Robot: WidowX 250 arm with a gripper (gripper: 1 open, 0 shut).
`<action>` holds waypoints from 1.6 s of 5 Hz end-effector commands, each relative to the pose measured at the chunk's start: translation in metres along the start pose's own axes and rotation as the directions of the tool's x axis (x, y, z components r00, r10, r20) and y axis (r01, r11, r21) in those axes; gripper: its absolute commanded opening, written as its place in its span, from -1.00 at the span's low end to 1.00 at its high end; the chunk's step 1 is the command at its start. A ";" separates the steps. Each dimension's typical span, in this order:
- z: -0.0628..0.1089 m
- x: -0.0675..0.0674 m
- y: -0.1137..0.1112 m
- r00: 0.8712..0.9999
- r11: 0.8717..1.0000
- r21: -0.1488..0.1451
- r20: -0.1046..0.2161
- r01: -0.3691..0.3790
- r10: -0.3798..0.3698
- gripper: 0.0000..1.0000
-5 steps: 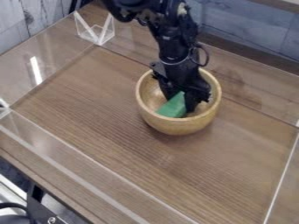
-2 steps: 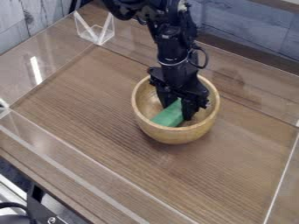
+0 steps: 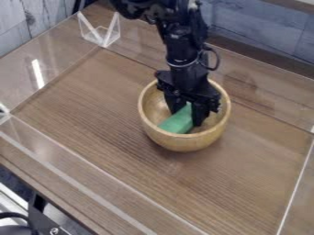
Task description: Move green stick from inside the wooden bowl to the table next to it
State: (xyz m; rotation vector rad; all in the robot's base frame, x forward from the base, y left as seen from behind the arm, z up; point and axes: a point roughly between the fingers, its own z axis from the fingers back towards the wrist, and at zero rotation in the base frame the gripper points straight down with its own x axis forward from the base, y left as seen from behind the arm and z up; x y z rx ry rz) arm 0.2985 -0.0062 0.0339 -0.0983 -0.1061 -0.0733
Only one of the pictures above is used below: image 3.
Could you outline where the black cable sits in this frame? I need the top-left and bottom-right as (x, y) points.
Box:
(0, 210), (35, 229)

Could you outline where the green rectangular block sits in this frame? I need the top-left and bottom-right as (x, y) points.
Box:
(158, 104), (194, 134)

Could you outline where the clear acrylic corner bracket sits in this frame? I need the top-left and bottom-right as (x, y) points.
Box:
(78, 12), (121, 48)

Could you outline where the clear acrylic tray wall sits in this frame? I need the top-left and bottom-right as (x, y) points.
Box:
(0, 103), (209, 235)

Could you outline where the round wooden bowl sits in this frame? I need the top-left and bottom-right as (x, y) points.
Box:
(138, 81), (232, 152)

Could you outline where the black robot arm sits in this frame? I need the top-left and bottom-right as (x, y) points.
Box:
(110, 0), (221, 127)

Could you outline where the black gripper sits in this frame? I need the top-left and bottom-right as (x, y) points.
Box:
(155, 63), (221, 127)

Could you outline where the black table leg bracket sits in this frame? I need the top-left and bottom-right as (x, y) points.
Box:
(28, 194), (71, 235)

